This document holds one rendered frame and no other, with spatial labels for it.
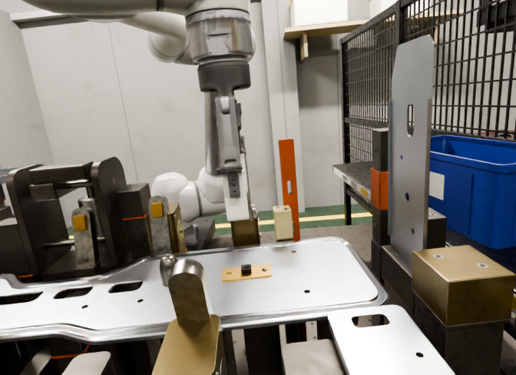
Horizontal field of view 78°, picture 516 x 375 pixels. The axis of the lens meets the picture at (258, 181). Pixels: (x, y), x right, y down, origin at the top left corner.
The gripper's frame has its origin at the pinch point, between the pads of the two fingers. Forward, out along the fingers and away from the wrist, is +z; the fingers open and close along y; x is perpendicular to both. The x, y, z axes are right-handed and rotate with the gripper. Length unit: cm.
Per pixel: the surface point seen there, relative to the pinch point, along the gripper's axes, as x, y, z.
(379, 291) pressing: 19.1, 8.5, 13.7
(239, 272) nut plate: -1.3, 0.0, 13.0
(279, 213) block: 7.2, -10.7, 7.1
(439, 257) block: 25.6, 11.7, 7.3
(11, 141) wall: -232, -280, -1
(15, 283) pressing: -41.5, -4.3, 12.9
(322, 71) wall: 91, -310, -40
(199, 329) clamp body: -4.9, 18.5, 8.8
